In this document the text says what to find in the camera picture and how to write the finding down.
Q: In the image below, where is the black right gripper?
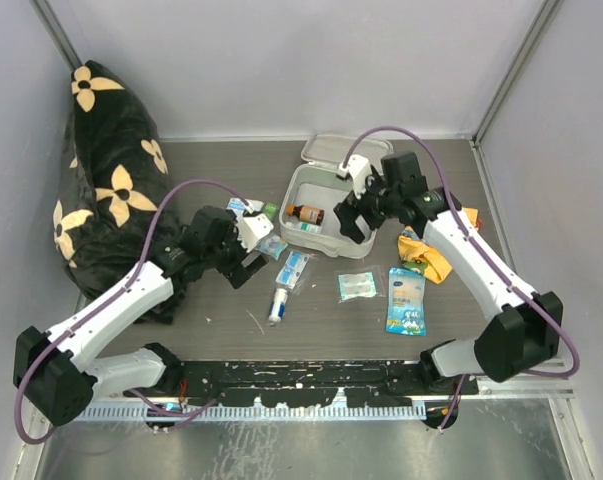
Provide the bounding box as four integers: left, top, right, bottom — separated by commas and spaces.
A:
333, 166, 400, 244

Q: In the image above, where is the green plasters plastic bag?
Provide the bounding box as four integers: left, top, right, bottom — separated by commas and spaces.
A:
336, 266, 385, 303

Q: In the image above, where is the white bottle green label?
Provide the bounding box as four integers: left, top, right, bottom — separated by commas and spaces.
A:
286, 222, 322, 233

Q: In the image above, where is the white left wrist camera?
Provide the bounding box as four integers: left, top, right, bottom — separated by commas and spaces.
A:
236, 213, 274, 253

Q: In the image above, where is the medical tape roll packet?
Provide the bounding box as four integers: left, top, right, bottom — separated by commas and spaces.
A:
256, 233, 288, 260

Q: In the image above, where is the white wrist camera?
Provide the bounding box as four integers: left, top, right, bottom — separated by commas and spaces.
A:
236, 213, 274, 253
336, 154, 372, 199

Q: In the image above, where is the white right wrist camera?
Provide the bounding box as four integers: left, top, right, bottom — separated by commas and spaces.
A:
336, 154, 372, 199

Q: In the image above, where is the yellow cartoon cloth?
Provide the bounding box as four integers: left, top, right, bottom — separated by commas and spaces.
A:
397, 226, 453, 284

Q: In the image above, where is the alcohol pads plastic bag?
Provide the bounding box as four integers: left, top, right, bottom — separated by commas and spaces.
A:
275, 251, 318, 294

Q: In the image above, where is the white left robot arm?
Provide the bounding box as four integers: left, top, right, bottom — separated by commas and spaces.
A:
13, 206, 273, 427

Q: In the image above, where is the white gauze packet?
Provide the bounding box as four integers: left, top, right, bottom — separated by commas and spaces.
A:
227, 197, 264, 217

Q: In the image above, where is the white slotted cable duct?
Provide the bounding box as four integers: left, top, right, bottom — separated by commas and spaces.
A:
77, 400, 427, 422

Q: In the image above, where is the small green box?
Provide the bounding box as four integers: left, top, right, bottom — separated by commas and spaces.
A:
261, 202, 280, 223

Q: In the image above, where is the black floral plush blanket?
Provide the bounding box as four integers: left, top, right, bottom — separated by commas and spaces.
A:
52, 60, 182, 300

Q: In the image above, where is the grey medicine kit case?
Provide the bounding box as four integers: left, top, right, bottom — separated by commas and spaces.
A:
278, 133, 376, 259

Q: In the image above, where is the blue cooling patch pouch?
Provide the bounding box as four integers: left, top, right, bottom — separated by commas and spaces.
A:
385, 268, 427, 336

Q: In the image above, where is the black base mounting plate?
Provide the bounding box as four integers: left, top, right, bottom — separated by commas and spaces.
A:
139, 360, 458, 408

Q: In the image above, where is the brown medicine bottle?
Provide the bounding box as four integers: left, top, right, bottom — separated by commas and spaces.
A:
286, 204, 325, 226

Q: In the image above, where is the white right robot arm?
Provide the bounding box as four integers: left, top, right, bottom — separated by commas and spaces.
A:
334, 152, 563, 394

